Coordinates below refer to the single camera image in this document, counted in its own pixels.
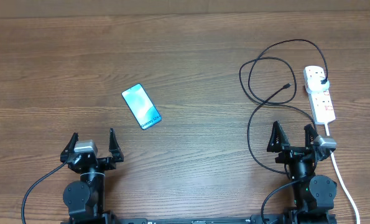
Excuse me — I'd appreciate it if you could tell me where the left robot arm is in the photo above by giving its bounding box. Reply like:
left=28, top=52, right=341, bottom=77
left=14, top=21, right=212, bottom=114
left=60, top=128, right=124, bottom=223

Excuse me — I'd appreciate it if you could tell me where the white charger plug adapter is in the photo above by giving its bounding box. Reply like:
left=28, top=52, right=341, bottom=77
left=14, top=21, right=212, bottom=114
left=305, top=77, right=330, bottom=94

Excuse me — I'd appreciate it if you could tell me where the black USB-C charging cable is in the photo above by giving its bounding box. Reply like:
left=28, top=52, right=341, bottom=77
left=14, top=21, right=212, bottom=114
left=239, top=39, right=330, bottom=175

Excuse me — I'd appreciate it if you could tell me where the blue-screen Samsung smartphone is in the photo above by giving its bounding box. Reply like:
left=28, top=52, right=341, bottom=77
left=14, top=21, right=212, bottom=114
left=121, top=83, right=162, bottom=130

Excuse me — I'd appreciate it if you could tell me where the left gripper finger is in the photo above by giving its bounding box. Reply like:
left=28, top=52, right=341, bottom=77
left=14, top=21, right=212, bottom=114
left=60, top=133, right=78, bottom=163
left=108, top=128, right=124, bottom=162

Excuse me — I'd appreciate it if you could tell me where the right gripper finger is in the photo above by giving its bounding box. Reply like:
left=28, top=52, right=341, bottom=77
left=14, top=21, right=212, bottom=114
left=267, top=121, right=290, bottom=152
left=304, top=124, right=318, bottom=149

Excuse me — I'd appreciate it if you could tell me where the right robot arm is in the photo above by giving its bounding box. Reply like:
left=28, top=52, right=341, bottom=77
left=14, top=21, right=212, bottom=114
left=261, top=121, right=337, bottom=223

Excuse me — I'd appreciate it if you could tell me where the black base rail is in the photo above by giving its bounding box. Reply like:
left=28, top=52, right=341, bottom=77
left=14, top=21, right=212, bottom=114
left=61, top=214, right=337, bottom=224

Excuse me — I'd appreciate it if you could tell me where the white power strip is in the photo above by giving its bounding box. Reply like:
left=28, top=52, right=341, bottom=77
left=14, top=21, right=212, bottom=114
left=303, top=65, right=336, bottom=124

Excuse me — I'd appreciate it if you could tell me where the white power strip cord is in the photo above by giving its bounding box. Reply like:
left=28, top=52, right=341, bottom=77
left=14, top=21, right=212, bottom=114
left=323, top=123, right=361, bottom=224

